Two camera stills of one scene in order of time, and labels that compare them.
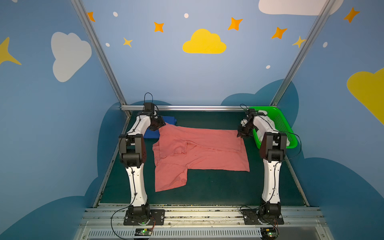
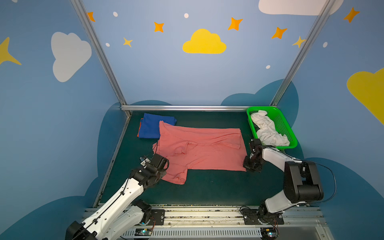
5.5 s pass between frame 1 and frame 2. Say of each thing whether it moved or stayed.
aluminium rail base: stayed
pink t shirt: stayed
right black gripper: moved
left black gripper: moved
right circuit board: stayed
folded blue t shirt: stayed
